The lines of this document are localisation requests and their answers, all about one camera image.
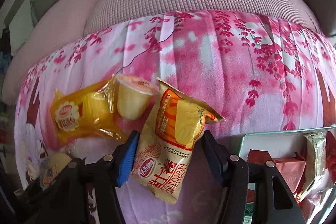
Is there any clear round bun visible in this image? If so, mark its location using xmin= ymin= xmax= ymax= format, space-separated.
xmin=39 ymin=152 xmax=72 ymax=189

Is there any yellow soft bread packet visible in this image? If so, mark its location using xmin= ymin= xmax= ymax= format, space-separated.
xmin=50 ymin=75 xmax=125 ymax=146

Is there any teal shallow box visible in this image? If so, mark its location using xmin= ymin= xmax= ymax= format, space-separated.
xmin=231 ymin=125 xmax=335 ymax=223

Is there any pink cartoon tablecloth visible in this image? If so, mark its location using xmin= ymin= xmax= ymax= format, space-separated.
xmin=14 ymin=9 xmax=336 ymax=224

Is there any red wafer snack pack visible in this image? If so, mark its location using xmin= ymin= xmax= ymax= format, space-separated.
xmin=247 ymin=149 xmax=306 ymax=194

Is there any light grey left cushion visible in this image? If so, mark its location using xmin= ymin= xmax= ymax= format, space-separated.
xmin=9 ymin=0 xmax=34 ymax=56

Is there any red crinkled snack packet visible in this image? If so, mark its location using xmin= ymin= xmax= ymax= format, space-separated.
xmin=326 ymin=131 xmax=336 ymax=182

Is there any cream white snack packet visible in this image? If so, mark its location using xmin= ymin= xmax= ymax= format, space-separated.
xmin=297 ymin=131 xmax=326 ymax=202

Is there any swiss roll beige packet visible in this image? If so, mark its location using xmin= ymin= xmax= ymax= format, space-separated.
xmin=130 ymin=79 xmax=224 ymax=205

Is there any yellow jelly cup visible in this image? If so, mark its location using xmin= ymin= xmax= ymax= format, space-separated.
xmin=116 ymin=74 xmax=159 ymax=120

